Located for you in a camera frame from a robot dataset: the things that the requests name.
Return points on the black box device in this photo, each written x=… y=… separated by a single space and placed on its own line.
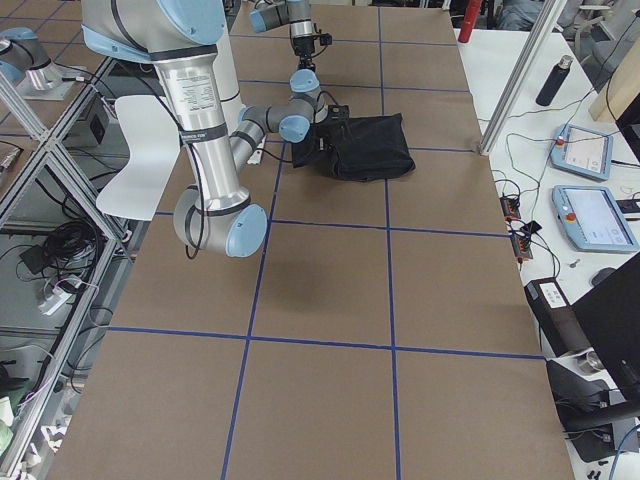
x=555 y=316

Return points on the teach pendant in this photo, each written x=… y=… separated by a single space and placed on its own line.
x=583 y=152
x=592 y=220

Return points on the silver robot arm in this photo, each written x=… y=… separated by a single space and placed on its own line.
x=180 y=39
x=296 y=14

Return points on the aluminium frame post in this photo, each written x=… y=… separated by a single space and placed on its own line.
x=537 y=37

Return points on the white chair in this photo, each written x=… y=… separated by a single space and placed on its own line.
x=153 y=141

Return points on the near teach pendant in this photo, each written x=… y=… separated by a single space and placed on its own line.
x=592 y=220

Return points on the red bottle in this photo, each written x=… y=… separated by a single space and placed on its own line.
x=469 y=21

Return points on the far teach pendant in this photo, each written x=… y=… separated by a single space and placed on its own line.
x=583 y=152

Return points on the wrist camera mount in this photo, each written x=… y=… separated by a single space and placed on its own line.
x=337 y=113
x=324 y=39

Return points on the black graphic t-shirt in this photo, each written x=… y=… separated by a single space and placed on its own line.
x=365 y=149

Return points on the black water bottle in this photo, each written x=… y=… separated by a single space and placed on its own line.
x=554 y=81

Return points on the black monitor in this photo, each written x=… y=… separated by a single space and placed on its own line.
x=608 y=314

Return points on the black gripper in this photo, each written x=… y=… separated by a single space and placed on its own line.
x=303 y=49
x=321 y=143

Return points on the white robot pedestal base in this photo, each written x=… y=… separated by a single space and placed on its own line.
x=225 y=73

